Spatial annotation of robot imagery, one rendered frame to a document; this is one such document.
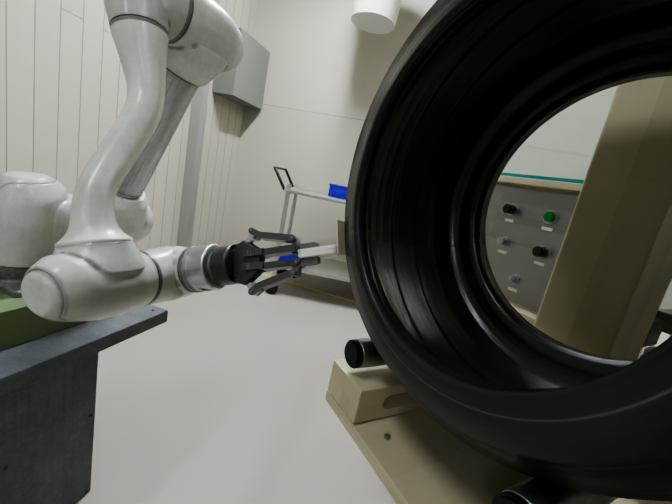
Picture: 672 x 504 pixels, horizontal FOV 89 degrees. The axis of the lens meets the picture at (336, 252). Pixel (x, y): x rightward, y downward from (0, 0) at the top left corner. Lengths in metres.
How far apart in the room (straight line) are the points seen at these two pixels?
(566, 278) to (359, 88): 3.55
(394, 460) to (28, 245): 0.94
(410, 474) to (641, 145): 0.60
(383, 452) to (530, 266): 0.76
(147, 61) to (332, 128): 3.35
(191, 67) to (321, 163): 3.18
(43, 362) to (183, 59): 0.74
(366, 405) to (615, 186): 0.54
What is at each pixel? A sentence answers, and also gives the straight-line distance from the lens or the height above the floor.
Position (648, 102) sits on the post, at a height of 1.37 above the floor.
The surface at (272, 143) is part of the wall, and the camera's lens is 4.31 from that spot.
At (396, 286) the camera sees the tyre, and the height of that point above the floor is 0.99.
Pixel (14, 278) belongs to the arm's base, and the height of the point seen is 0.77.
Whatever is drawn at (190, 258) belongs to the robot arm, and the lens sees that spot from 0.68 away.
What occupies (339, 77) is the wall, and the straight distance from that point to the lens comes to 4.17.
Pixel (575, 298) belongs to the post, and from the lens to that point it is 0.73.
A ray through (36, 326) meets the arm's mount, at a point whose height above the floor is 0.68.
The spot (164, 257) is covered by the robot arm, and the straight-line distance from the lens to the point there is 0.69.
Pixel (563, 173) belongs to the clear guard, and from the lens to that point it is 1.12.
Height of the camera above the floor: 1.16
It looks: 12 degrees down
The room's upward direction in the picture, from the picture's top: 12 degrees clockwise
